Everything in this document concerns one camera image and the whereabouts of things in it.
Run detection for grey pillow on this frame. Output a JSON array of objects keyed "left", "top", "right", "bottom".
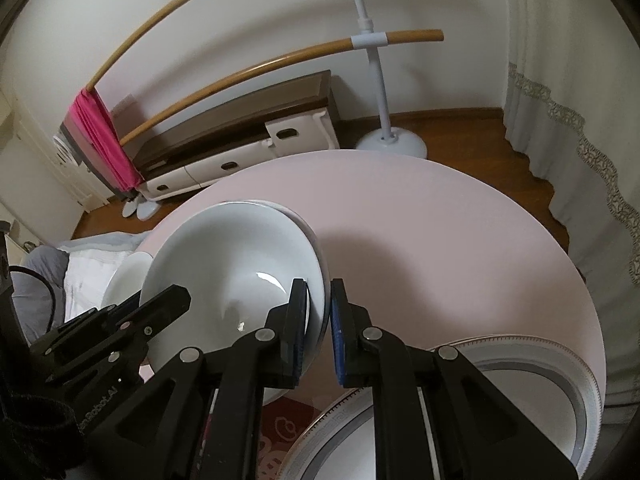
[{"left": 10, "top": 247, "right": 70, "bottom": 343}]

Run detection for low brown white cabinet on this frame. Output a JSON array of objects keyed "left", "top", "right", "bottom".
[{"left": 134, "top": 70, "right": 334, "bottom": 166}]

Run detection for short wooden barre bar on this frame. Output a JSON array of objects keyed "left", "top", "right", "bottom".
[{"left": 120, "top": 29, "right": 445, "bottom": 146}]

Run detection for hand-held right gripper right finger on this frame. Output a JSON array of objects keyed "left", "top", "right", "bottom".
[{"left": 329, "top": 278, "right": 572, "bottom": 480}]

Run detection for round pink table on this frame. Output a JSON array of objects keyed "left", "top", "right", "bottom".
[{"left": 135, "top": 150, "right": 606, "bottom": 480}]

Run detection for person's left forearm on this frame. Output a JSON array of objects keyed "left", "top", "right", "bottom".
[{"left": 0, "top": 392, "right": 78, "bottom": 480}]

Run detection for white bowl grey band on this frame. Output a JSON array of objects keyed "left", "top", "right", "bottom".
[
  {"left": 139, "top": 201, "right": 325, "bottom": 378},
  {"left": 247, "top": 200, "right": 332, "bottom": 361},
  {"left": 106, "top": 251, "right": 152, "bottom": 311}
]

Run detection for black cable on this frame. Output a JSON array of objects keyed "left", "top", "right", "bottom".
[{"left": 7, "top": 269, "right": 57, "bottom": 333}]

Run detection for white round fan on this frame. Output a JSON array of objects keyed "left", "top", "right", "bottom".
[{"left": 52, "top": 132, "right": 83, "bottom": 166}]

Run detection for grey brown towel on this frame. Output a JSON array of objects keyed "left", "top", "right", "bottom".
[{"left": 59, "top": 120, "right": 138, "bottom": 198}]

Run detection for cream curtain with lace trim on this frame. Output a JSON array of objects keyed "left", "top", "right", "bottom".
[{"left": 500, "top": 0, "right": 640, "bottom": 411}]

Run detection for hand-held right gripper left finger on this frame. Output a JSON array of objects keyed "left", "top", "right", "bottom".
[{"left": 82, "top": 278, "right": 311, "bottom": 480}]

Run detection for cream door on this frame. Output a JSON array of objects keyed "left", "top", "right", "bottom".
[{"left": 0, "top": 85, "right": 108, "bottom": 226}]

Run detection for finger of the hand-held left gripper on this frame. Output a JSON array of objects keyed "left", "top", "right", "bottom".
[
  {"left": 50, "top": 293, "right": 144, "bottom": 342},
  {"left": 106, "top": 284, "right": 192, "bottom": 362}
]

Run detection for white quilt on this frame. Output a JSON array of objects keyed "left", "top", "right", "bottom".
[{"left": 62, "top": 232, "right": 151, "bottom": 323}]

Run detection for pink towel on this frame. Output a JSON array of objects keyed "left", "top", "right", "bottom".
[{"left": 70, "top": 87, "right": 143, "bottom": 191}]

